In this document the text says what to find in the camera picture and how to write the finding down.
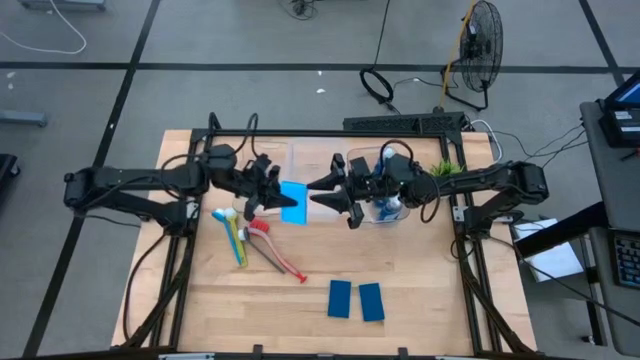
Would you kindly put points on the blue sponge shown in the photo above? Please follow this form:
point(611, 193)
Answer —
point(339, 299)
point(295, 187)
point(371, 302)

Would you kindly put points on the grey metal floor beam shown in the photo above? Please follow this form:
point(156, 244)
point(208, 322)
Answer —
point(22, 118)
point(62, 4)

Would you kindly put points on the grey dish brush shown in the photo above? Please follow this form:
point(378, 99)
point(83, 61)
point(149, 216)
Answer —
point(265, 255)

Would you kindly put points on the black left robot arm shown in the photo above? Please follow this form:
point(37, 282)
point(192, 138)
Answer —
point(130, 180)

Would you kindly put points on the black laptop computer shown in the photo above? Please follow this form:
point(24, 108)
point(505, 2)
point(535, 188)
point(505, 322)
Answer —
point(622, 125)

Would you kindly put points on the black aluminium table frame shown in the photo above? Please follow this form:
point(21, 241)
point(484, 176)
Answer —
point(220, 133)

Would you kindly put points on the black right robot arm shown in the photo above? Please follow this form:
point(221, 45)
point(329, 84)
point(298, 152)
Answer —
point(480, 177)

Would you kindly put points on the black table clamp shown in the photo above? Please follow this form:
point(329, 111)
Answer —
point(257, 349)
point(400, 351)

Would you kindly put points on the black diagonal bar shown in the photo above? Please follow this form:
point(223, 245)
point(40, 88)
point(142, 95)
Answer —
point(560, 230)

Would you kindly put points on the green potted plant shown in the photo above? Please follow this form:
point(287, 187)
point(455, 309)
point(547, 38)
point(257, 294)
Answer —
point(446, 167)

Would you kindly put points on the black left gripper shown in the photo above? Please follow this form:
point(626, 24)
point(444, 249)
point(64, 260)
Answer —
point(250, 182)

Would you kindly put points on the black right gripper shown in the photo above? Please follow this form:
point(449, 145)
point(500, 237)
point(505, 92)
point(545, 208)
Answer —
point(370, 192)

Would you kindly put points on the red dish brush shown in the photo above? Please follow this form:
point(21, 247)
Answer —
point(260, 228)

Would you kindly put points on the grey desk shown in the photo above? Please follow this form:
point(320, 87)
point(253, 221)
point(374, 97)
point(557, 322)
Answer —
point(600, 175)

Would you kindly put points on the yellow-green dish brush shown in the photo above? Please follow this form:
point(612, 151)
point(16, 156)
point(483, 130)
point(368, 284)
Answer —
point(237, 240)

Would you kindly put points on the black floor fan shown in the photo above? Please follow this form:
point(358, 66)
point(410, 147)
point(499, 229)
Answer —
point(482, 47)

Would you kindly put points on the tall clear plastic bin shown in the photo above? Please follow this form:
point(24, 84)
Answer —
point(317, 160)

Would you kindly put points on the black keyboard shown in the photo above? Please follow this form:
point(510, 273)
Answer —
point(627, 260)

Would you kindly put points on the white paper sheet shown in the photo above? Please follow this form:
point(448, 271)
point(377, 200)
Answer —
point(555, 260)

